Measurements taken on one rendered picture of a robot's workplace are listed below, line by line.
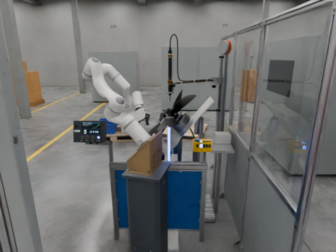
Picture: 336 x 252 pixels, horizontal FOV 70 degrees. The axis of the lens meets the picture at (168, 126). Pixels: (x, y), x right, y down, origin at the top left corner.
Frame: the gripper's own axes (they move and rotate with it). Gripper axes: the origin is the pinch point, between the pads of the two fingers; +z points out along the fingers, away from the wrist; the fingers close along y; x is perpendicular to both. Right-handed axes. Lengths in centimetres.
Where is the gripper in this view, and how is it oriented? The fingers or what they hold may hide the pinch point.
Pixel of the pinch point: (143, 126)
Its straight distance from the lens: 196.5
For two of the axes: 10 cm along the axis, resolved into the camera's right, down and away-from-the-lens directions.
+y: -8.0, 3.8, 4.6
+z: 2.2, 9.0, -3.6
